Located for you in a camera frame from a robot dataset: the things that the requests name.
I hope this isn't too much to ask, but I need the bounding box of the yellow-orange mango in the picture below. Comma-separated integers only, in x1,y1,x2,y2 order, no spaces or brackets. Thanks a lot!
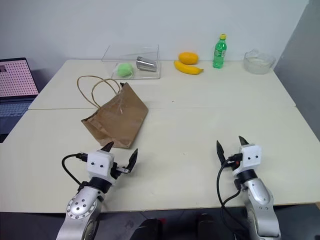
178,51,200,65

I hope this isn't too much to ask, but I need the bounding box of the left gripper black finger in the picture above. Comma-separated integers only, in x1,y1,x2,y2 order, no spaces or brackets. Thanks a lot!
125,148,139,174
99,141,115,153

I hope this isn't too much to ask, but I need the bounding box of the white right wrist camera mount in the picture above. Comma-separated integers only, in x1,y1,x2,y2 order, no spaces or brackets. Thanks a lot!
231,143,263,177

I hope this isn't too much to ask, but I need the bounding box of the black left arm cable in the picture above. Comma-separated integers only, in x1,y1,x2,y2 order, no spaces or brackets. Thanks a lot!
61,152,89,188

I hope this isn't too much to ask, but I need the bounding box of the dark rounded shape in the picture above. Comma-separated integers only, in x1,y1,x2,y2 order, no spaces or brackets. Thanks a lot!
197,213,221,240
129,217,167,240

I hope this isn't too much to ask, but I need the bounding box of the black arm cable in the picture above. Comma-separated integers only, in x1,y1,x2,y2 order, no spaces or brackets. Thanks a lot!
61,152,89,188
216,153,251,240

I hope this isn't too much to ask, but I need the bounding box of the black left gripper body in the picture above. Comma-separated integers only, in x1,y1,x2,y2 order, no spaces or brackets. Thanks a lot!
110,161,131,180

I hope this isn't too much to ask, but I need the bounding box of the clear glass bowl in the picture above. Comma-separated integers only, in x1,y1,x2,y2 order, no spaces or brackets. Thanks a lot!
243,48,276,75

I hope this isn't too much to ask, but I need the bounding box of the yellow banana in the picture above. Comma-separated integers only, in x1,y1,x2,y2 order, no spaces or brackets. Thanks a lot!
173,60,205,75

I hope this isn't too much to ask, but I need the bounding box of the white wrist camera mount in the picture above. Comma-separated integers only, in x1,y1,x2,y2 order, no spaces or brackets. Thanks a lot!
231,143,263,177
86,149,119,187

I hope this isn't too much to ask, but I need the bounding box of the brown paper bag with handles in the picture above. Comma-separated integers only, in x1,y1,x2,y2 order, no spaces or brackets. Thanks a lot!
76,75,150,150

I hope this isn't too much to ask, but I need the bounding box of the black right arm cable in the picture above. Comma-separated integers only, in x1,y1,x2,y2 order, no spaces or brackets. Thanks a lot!
216,153,251,240

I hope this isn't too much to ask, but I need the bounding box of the green fuzzy ball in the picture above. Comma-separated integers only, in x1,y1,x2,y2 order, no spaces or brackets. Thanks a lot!
116,62,136,79

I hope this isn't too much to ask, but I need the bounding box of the laptop with pink screen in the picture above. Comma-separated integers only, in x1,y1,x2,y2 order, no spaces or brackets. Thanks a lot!
0,57,40,144

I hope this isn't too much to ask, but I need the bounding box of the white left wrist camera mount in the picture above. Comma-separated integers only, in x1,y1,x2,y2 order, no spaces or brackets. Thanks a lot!
86,149,119,187

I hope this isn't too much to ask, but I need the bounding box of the clear plastic box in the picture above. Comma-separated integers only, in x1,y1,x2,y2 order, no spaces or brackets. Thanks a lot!
101,43,162,81

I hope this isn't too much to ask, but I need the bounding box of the shiny metal cup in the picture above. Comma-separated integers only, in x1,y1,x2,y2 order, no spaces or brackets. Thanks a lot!
135,56,158,73

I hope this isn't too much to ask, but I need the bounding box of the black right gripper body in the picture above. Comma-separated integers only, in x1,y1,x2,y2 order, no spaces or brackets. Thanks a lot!
224,154,242,171

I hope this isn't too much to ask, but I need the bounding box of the green soda bottle yellow cap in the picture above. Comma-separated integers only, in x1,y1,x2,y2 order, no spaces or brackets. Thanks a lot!
212,33,228,70

